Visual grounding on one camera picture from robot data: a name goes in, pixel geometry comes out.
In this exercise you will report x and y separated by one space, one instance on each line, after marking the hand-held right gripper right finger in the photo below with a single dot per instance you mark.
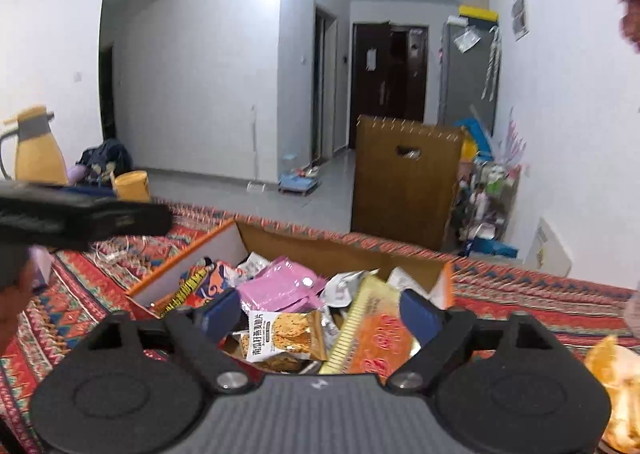
420 309

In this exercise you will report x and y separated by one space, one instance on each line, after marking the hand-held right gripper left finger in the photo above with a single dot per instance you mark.
222 314

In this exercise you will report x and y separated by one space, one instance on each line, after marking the long yellow snack packet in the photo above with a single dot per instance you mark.
380 329

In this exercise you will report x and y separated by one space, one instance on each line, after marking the pink snack packet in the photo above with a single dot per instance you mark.
280 286

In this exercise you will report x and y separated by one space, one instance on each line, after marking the beige cracker packet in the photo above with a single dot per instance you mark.
282 339

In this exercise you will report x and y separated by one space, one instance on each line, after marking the orange cardboard box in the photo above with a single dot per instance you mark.
350 254

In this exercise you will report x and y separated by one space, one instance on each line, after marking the person's left hand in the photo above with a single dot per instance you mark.
12 309

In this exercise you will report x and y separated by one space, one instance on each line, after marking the orange dark snack packet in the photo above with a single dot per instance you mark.
215 279

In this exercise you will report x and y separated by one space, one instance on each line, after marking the yellow black snack packet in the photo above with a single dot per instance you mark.
185 289

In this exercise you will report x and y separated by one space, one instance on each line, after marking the purple tissue pack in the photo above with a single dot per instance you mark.
40 264

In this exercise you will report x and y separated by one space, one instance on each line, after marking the yellow cup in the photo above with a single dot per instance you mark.
132 186

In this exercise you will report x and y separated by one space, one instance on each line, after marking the dark backpack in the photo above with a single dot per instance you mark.
105 159

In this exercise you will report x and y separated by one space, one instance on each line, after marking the silver snack packet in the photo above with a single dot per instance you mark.
345 289

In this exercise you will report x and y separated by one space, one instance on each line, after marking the yellow thermos jug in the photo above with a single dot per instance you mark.
35 146

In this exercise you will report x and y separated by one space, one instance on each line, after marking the patterned red tablecloth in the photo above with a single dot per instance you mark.
525 304

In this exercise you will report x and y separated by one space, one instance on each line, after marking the brown cardboard box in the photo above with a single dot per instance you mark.
405 194

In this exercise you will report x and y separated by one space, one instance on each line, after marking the metal storage rack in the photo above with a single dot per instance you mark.
487 199

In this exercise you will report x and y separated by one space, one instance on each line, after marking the white leaning board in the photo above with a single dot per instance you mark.
552 249

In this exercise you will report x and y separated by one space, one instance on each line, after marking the blue floor scale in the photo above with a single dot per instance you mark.
299 182

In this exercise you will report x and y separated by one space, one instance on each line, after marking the blue plastic board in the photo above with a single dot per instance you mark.
477 131

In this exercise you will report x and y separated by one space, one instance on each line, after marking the pink textured vase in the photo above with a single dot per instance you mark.
634 309

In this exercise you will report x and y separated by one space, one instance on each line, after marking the grey refrigerator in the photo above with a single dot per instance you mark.
467 79

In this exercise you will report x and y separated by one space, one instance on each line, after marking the dark entrance door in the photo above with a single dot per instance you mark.
385 69

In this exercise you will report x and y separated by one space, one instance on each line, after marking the grey interior door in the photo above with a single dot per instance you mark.
326 84

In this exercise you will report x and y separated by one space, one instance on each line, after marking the white folded umbrella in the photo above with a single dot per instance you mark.
492 64

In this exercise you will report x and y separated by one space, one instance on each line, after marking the clear plastic bag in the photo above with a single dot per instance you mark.
465 40

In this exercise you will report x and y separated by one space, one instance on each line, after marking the yellow box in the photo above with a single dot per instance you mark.
477 13

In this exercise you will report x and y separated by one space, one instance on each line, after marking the white wall panel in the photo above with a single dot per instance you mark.
520 16

